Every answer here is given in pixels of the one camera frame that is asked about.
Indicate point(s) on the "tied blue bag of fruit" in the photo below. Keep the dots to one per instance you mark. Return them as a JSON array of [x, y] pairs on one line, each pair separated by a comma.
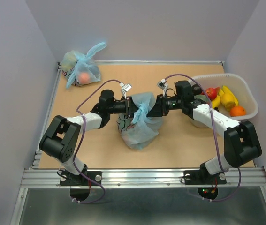
[[81, 69]]

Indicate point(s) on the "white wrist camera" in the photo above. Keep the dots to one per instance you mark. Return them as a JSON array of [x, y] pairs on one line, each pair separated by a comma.
[[162, 84], [124, 89]]

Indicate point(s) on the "green netted melon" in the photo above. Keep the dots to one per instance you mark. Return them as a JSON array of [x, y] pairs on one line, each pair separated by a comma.
[[201, 97]]

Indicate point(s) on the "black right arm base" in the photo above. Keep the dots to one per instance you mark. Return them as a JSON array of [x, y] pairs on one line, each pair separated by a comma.
[[208, 184]]

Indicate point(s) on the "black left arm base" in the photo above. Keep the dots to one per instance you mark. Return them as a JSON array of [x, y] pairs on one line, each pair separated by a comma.
[[81, 184]]

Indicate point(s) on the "orange fruit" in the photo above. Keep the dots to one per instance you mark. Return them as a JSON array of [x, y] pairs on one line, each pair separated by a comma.
[[238, 111]]

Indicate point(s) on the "red strawberry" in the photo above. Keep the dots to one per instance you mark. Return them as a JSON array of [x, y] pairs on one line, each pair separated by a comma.
[[212, 93]]

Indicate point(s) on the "light blue printed plastic bag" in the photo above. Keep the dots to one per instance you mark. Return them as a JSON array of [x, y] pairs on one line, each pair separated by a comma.
[[139, 131]]

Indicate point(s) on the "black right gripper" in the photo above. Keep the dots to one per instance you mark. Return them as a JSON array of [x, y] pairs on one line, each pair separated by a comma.
[[160, 108]]

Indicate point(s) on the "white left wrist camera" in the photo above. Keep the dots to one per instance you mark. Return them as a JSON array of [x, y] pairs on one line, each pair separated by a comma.
[[124, 89]]

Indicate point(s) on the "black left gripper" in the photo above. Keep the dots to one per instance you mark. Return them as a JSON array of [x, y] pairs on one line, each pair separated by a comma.
[[130, 107]]

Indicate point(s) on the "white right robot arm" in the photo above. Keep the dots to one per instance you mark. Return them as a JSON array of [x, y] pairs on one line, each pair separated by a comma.
[[241, 143]]

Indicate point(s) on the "yellow banana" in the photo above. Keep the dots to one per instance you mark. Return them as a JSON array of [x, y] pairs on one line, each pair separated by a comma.
[[217, 102]]

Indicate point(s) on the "aluminium front rail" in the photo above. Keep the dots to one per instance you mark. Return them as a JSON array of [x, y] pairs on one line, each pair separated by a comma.
[[134, 178]]

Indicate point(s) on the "white plastic basket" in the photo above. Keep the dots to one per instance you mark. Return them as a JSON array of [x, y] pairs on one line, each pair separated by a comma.
[[219, 79]]

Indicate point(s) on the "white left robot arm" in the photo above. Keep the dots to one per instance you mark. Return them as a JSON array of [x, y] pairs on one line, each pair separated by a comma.
[[60, 138]]

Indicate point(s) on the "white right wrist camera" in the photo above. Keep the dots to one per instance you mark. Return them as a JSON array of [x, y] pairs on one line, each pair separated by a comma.
[[162, 84]]

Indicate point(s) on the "dark brown avocado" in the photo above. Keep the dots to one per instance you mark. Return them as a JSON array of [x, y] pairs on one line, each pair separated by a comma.
[[196, 89]]

